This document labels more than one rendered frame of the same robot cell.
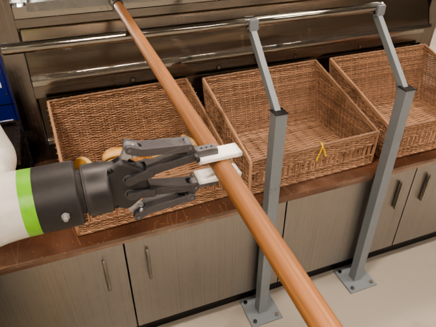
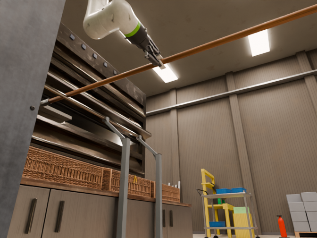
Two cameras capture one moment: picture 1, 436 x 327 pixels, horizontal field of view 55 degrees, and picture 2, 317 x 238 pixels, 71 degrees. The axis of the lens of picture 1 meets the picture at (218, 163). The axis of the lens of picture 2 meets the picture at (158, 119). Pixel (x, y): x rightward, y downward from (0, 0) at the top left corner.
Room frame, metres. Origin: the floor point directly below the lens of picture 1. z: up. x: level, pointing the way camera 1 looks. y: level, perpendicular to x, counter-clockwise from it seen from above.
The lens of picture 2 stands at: (-0.18, 0.62, 0.40)
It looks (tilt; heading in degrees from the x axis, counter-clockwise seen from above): 25 degrees up; 320
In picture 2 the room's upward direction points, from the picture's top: straight up
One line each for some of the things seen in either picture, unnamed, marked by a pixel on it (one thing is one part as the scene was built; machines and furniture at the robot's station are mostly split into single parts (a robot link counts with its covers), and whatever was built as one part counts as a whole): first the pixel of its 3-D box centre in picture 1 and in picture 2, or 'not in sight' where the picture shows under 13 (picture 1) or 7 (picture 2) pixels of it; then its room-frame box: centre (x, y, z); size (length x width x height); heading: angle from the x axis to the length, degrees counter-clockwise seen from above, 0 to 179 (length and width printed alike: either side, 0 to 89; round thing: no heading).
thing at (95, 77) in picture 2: not in sight; (97, 79); (1.75, -0.16, 1.80); 1.79 x 0.11 x 0.19; 111
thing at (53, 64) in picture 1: (257, 26); (88, 148); (1.75, -0.16, 1.02); 1.79 x 0.11 x 0.19; 111
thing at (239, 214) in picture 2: not in sight; (228, 201); (4.10, -5.88, 0.96); 1.51 x 1.32 x 1.92; 112
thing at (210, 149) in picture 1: (200, 146); not in sight; (0.53, 0.03, 1.21); 0.05 x 0.01 x 0.03; 110
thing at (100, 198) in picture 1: (115, 184); (144, 43); (0.48, 0.15, 1.17); 0.09 x 0.07 x 0.08; 110
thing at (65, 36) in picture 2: not in sight; (97, 64); (1.78, -0.15, 2.00); 1.80 x 0.08 x 0.21; 111
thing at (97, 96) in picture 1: (139, 146); (43, 165); (1.30, 0.29, 0.72); 0.56 x 0.49 x 0.28; 113
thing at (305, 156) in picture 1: (285, 119); (109, 180); (1.51, -0.28, 0.72); 0.56 x 0.49 x 0.28; 112
